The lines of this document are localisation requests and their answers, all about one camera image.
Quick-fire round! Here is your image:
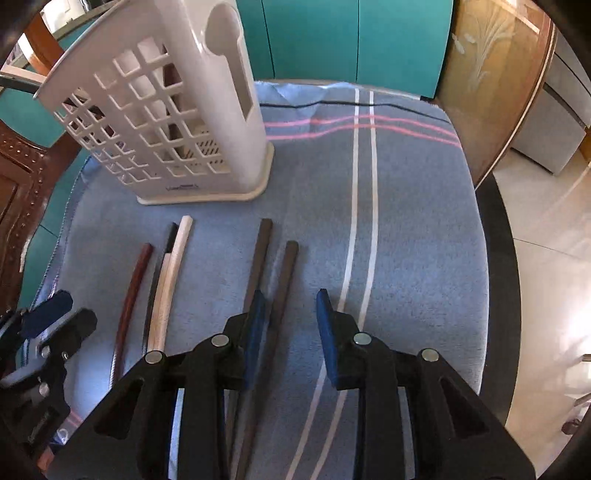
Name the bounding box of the white plastic utensil holder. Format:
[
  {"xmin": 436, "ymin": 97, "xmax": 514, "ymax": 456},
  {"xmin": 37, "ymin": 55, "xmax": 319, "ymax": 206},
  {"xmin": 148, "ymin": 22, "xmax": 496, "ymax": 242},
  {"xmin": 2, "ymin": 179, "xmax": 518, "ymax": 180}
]
[{"xmin": 33, "ymin": 0, "xmax": 275, "ymax": 206}]

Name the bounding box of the dark brown chopstick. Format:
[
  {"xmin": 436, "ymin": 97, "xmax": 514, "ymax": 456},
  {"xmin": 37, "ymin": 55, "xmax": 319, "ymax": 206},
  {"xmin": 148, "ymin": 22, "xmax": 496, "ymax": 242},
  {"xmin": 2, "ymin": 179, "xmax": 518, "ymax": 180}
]
[
  {"xmin": 233, "ymin": 240, "xmax": 300, "ymax": 480},
  {"xmin": 228, "ymin": 218, "xmax": 274, "ymax": 480}
]

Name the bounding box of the grey white cabinet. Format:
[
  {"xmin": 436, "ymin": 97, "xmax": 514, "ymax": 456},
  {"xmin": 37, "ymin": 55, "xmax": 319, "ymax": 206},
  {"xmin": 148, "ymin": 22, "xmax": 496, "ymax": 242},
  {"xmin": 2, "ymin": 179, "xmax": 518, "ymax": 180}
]
[{"xmin": 510, "ymin": 44, "xmax": 591, "ymax": 176}]

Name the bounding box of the beige chopstick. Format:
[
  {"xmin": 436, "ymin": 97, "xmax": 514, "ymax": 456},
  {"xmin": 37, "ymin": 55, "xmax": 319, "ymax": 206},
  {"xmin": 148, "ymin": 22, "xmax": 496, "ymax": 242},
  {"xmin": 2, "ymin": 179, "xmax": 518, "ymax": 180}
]
[{"xmin": 147, "ymin": 215, "xmax": 195, "ymax": 354}]

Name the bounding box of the carved wooden chair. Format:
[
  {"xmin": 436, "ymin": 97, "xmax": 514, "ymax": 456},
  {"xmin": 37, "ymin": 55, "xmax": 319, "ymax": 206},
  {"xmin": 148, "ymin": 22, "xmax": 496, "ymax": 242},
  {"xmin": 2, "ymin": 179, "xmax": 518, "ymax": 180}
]
[{"xmin": 0, "ymin": 14, "xmax": 93, "ymax": 319}]

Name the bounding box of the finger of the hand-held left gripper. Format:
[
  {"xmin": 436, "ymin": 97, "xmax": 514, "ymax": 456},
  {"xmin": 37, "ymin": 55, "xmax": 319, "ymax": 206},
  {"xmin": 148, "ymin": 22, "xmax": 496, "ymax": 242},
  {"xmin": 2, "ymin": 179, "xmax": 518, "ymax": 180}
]
[
  {"xmin": 34, "ymin": 308, "xmax": 98, "ymax": 366},
  {"xmin": 21, "ymin": 291, "xmax": 74, "ymax": 339}
]

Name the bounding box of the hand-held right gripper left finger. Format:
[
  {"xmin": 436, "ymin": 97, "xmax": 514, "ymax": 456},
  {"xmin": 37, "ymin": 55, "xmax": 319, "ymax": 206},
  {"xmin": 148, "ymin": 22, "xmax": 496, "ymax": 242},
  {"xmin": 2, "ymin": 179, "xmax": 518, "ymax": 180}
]
[{"xmin": 46, "ymin": 289, "xmax": 267, "ymax": 480}]

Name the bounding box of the wooden door with etched glass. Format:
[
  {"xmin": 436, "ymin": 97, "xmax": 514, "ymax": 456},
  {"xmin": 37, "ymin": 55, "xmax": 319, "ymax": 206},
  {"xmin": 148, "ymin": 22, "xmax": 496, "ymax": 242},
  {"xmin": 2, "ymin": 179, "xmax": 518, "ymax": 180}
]
[{"xmin": 434, "ymin": 0, "xmax": 559, "ymax": 190}]

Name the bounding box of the blue striped cloth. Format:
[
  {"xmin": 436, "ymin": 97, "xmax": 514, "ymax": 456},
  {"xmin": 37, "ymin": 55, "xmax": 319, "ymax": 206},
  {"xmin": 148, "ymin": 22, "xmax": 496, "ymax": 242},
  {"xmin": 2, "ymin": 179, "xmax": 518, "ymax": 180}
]
[{"xmin": 34, "ymin": 80, "xmax": 490, "ymax": 480}]

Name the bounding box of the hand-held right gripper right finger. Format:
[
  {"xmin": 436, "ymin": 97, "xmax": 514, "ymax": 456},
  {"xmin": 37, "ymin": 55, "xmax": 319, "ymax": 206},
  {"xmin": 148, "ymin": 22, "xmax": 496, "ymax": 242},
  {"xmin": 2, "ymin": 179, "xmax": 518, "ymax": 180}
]
[{"xmin": 315, "ymin": 288, "xmax": 536, "ymax": 480}]

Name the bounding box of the black chopstick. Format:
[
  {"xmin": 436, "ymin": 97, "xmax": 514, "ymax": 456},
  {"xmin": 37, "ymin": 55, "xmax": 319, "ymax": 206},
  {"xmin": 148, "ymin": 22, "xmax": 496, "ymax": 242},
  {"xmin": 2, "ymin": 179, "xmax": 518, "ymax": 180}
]
[{"xmin": 143, "ymin": 222, "xmax": 180, "ymax": 344}]

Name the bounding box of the teal cabinet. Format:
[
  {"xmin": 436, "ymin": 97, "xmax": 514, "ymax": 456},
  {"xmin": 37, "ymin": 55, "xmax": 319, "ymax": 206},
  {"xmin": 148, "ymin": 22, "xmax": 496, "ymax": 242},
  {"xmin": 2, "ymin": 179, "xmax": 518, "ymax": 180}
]
[{"xmin": 235, "ymin": 0, "xmax": 455, "ymax": 100}]

